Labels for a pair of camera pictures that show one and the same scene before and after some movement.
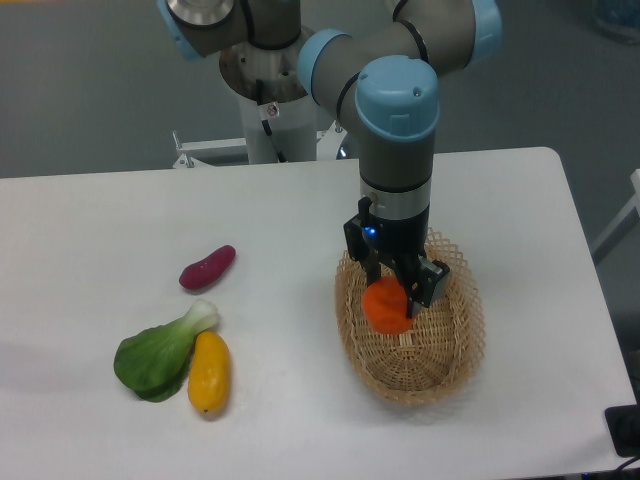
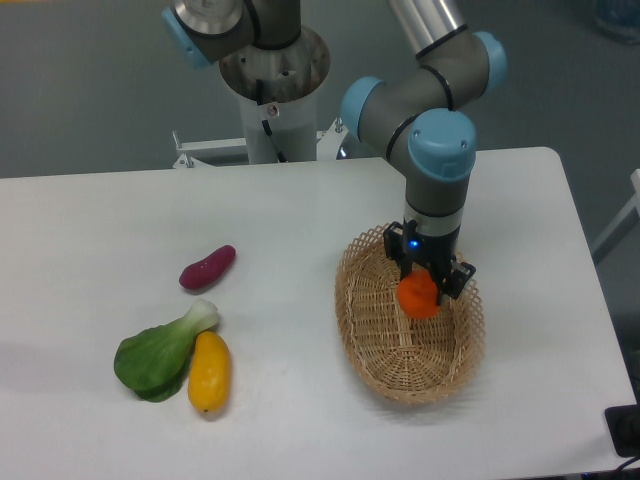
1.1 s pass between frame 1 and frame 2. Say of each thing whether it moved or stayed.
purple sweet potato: stayed
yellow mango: stayed
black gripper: moved
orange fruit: moved
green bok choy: stayed
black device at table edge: stayed
